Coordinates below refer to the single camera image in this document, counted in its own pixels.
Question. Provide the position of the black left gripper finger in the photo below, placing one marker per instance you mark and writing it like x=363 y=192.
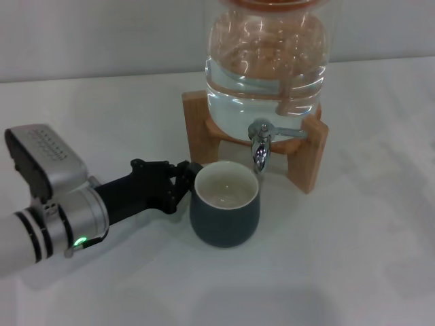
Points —
x=188 y=169
x=177 y=197

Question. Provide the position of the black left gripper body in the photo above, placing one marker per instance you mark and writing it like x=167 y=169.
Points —
x=136 y=190

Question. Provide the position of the dark cup with white inside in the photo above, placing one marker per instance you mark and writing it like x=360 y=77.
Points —
x=221 y=224

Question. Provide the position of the chrome faucet tap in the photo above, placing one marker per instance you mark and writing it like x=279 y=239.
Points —
x=261 y=149

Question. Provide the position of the wooden dispenser stand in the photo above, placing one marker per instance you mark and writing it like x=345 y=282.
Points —
x=314 y=159

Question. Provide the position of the glass water dispenser jar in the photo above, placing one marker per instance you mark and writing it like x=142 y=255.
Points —
x=265 y=68

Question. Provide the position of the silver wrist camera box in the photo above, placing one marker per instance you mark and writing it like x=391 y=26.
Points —
x=57 y=159

